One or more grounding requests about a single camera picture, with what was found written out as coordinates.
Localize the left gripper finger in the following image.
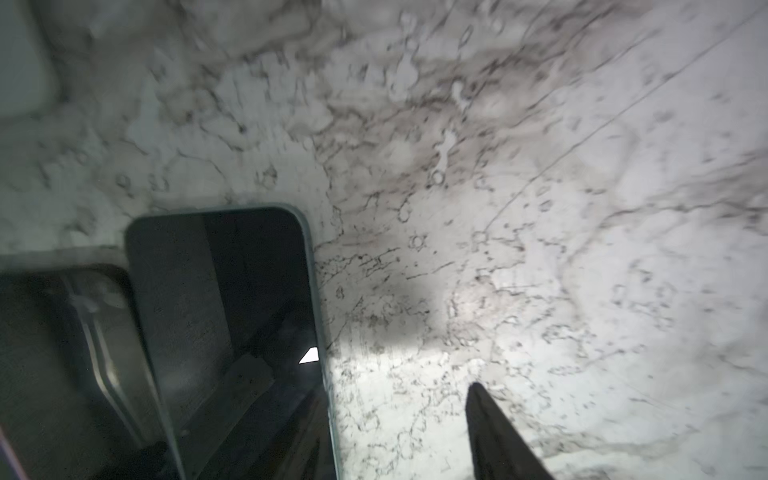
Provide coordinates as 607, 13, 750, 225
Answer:
465, 382, 554, 480

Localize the black phone grey stand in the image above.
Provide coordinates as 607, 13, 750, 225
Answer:
1, 265, 179, 479

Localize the white front phone stand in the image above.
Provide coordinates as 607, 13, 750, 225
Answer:
1, 0, 60, 120

